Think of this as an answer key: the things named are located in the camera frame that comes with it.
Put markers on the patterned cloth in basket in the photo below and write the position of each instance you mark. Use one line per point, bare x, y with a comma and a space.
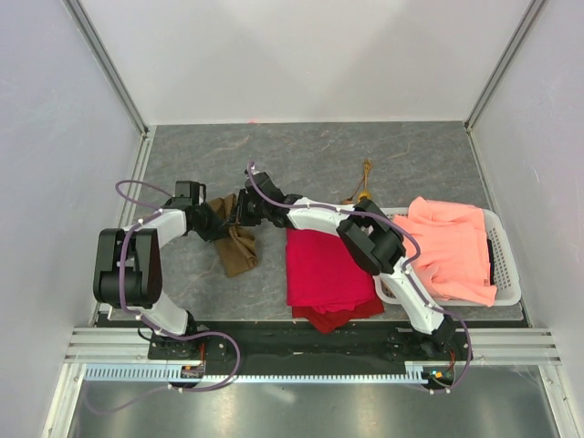
386, 291

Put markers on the gold spoon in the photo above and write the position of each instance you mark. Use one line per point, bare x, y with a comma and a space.
365, 192

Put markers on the copper brown spoon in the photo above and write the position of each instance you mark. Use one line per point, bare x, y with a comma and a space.
350, 199

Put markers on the salmon pink cloth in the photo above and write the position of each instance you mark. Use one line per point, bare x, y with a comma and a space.
454, 262

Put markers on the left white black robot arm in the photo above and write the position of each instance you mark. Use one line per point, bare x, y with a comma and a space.
128, 269

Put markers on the left aluminium corner post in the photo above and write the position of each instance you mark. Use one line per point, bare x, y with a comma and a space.
98, 49

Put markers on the dark red cloth underneath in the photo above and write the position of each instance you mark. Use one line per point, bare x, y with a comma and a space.
329, 321

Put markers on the red folded cloth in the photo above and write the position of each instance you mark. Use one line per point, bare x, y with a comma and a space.
322, 277

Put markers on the right aluminium corner post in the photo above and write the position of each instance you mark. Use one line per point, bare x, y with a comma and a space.
503, 64

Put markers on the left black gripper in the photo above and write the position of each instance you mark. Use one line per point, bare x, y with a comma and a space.
217, 229

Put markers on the brown fabric napkin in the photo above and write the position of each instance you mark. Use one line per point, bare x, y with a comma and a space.
237, 249

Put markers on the black cloth in basket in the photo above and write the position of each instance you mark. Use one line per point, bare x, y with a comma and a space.
491, 259

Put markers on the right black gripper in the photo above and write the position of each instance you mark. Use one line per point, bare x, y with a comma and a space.
240, 214

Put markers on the grey slotted cable duct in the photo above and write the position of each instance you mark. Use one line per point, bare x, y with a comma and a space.
175, 373

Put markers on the white plastic basket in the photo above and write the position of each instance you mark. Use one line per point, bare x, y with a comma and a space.
508, 289

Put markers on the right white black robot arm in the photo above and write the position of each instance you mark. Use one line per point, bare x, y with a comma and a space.
374, 242

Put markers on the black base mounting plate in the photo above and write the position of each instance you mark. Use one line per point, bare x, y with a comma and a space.
297, 347

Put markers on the aluminium corner post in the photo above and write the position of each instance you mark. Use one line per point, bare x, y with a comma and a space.
503, 64
98, 49

